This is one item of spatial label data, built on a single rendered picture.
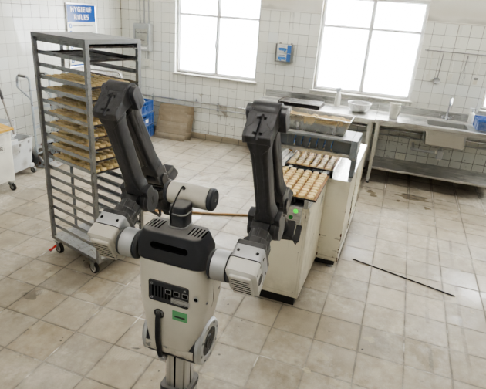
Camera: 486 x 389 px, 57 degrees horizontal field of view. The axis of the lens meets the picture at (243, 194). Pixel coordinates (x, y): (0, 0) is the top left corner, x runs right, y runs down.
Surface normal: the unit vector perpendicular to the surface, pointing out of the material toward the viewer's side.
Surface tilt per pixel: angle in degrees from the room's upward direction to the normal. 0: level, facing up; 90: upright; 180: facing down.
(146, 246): 90
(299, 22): 90
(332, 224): 90
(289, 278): 90
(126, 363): 0
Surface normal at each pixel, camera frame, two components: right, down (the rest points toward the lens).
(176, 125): -0.29, -0.05
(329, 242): -0.35, 0.33
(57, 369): 0.07, -0.92
